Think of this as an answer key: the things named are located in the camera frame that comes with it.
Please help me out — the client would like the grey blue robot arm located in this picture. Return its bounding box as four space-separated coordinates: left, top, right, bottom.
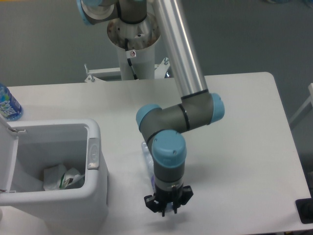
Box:
76 0 224 214

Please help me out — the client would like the blue labelled water bottle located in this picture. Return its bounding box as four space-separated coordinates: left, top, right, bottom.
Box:
0 84 23 121

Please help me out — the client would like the white pedestal base frame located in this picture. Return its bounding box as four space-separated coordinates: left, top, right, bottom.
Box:
84 57 173 83

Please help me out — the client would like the white plastic trash can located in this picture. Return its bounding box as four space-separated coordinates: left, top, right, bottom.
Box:
0 119 108 222

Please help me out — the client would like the white crumpled paper in bin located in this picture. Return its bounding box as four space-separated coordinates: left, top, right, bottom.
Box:
43 164 67 191

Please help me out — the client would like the black device at table edge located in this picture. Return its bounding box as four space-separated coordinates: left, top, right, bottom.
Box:
295 198 313 224

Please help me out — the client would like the crushed clear plastic bottle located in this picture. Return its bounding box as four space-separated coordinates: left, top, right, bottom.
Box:
140 141 173 212

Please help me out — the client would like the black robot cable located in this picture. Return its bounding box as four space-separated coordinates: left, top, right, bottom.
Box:
124 38 139 80

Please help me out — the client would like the white paper wrapper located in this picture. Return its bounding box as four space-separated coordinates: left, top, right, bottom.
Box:
59 168 85 189

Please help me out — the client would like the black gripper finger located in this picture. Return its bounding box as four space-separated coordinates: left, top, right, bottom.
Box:
172 186 194 214
144 193 167 217

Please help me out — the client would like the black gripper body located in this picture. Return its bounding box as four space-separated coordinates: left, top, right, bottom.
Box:
155 185 184 212

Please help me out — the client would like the white frame at right edge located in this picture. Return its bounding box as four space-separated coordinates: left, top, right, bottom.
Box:
289 83 313 130

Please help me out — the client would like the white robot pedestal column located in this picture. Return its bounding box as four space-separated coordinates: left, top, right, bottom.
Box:
107 13 160 80

